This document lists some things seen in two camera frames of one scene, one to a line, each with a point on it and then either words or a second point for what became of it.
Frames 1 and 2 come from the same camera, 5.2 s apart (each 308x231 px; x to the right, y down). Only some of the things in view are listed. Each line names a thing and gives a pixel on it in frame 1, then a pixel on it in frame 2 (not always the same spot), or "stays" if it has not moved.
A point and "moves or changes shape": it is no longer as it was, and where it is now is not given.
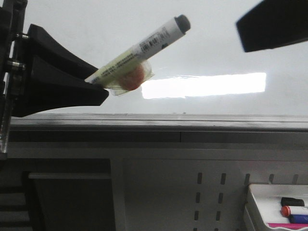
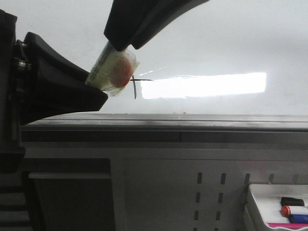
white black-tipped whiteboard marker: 128,70 moves or changes shape
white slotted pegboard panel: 192,194 stays
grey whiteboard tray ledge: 159,128 stays
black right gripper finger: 272,23 to 132,22
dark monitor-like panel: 74,201 stays
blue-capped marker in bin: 295,218 stays
